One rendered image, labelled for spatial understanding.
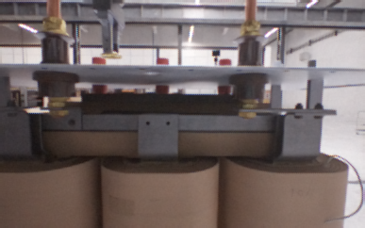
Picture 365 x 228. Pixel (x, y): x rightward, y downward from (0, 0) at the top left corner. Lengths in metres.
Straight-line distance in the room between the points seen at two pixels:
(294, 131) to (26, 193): 0.81
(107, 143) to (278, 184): 0.57
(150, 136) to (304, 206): 0.50
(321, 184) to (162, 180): 0.47
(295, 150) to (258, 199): 0.19
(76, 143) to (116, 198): 0.25
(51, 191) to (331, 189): 0.83
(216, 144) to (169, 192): 0.24
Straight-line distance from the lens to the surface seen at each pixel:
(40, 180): 0.69
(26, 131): 0.71
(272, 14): 10.06
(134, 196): 0.59
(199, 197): 0.60
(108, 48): 0.59
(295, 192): 0.67
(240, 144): 0.69
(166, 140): 0.56
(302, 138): 0.67
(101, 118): 0.65
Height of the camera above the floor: 1.29
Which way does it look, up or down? 5 degrees down
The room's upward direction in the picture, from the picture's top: 1 degrees clockwise
